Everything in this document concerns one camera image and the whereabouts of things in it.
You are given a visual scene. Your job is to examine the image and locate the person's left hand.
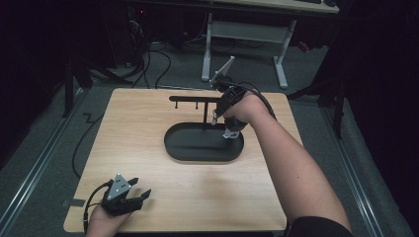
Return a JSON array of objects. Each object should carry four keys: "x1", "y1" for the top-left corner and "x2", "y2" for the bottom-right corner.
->
[{"x1": 86, "y1": 206, "x2": 132, "y2": 237}]

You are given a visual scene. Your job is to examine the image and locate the grey tape strip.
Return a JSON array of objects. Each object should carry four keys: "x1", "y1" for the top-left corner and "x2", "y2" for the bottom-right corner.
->
[{"x1": 61, "y1": 197, "x2": 86, "y2": 208}]

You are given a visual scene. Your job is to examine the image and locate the hand-held gripper cable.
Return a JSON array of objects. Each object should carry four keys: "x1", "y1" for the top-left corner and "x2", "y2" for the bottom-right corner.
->
[
  {"x1": 82, "y1": 179, "x2": 115, "y2": 234},
  {"x1": 218, "y1": 79, "x2": 278, "y2": 121}
]

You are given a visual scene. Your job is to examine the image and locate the black key rack with tray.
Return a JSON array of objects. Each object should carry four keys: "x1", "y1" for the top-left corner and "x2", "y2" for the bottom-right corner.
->
[{"x1": 163, "y1": 95, "x2": 245, "y2": 163}]

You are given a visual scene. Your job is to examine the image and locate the left hand-held gripper cable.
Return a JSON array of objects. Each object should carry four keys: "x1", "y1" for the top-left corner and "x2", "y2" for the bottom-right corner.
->
[{"x1": 82, "y1": 179, "x2": 115, "y2": 234}]

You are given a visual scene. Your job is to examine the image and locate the white-legged desk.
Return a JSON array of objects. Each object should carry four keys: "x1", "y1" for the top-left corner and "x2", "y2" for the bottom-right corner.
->
[{"x1": 201, "y1": 0, "x2": 340, "y2": 90}]

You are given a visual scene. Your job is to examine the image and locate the black and pink plush toy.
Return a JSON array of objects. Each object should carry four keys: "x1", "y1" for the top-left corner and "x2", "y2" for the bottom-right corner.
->
[{"x1": 222, "y1": 118, "x2": 249, "y2": 140}]

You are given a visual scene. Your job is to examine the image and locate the person's right hand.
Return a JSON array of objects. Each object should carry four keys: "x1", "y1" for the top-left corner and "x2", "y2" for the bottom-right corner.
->
[{"x1": 223, "y1": 93, "x2": 270, "y2": 124}]

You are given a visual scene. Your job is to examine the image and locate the metal floor rail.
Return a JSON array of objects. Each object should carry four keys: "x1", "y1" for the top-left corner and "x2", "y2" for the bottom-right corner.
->
[
  {"x1": 0, "y1": 88, "x2": 84, "y2": 229},
  {"x1": 319, "y1": 108, "x2": 385, "y2": 237}
]

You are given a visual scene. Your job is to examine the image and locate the right hand-held gripper cable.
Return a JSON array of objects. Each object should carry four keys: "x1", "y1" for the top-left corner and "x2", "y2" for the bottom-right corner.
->
[{"x1": 218, "y1": 79, "x2": 278, "y2": 121}]

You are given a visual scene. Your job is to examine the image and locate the looped black cable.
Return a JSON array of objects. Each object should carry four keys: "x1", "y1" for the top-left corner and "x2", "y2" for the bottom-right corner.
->
[{"x1": 153, "y1": 48, "x2": 173, "y2": 90}]

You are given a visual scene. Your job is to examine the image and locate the person's black sleeve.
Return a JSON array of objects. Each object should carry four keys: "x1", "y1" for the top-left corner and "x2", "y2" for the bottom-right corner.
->
[{"x1": 286, "y1": 215, "x2": 354, "y2": 237}]

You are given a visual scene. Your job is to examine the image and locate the black metal stand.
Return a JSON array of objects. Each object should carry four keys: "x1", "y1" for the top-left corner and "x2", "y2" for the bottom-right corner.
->
[
  {"x1": 61, "y1": 53, "x2": 95, "y2": 119},
  {"x1": 286, "y1": 73, "x2": 348, "y2": 140}
]

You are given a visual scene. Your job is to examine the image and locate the thin black floor cable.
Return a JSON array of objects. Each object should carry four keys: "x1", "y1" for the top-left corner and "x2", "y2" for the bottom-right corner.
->
[{"x1": 71, "y1": 113, "x2": 105, "y2": 180}]

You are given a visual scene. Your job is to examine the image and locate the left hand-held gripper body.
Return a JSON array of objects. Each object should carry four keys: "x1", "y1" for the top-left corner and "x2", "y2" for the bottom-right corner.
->
[{"x1": 100, "y1": 173, "x2": 144, "y2": 217}]

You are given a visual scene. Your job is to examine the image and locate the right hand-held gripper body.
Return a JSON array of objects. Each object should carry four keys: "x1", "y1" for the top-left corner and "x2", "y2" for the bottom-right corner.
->
[{"x1": 209, "y1": 55, "x2": 247, "y2": 103}]

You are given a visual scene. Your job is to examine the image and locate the black computer tower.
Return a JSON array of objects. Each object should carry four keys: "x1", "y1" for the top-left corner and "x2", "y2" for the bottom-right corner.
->
[{"x1": 126, "y1": 5, "x2": 151, "y2": 45}]

